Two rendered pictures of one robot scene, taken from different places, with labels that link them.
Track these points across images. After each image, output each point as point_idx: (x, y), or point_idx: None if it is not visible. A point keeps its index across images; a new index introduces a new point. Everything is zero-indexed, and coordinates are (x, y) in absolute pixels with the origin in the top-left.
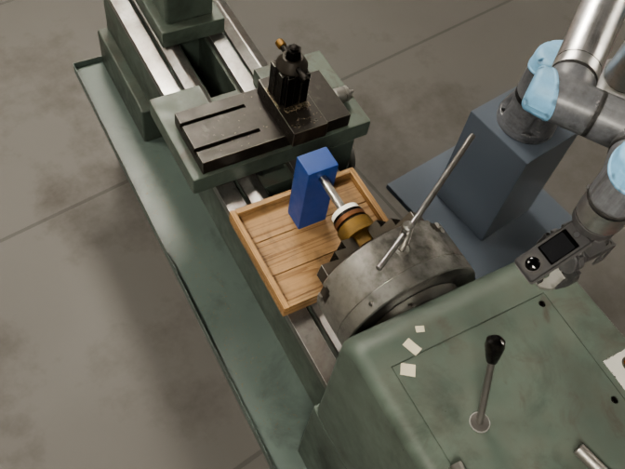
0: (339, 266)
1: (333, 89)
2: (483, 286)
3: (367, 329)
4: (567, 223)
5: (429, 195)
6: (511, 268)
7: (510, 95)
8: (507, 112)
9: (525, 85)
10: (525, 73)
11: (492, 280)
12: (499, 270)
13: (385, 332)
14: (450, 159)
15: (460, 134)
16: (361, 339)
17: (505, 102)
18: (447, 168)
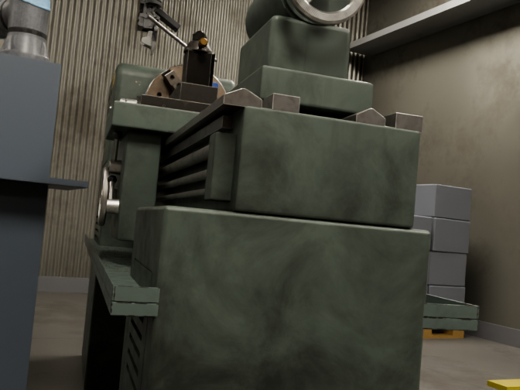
0: (222, 86)
1: (136, 100)
2: (164, 70)
3: (224, 83)
4: (160, 8)
5: (180, 40)
6: (144, 67)
7: (38, 43)
8: (47, 53)
9: (47, 22)
10: (46, 15)
11: (158, 69)
12: (148, 70)
13: (218, 78)
14: (54, 126)
15: (57, 94)
16: (229, 80)
17: (39, 51)
18: (167, 29)
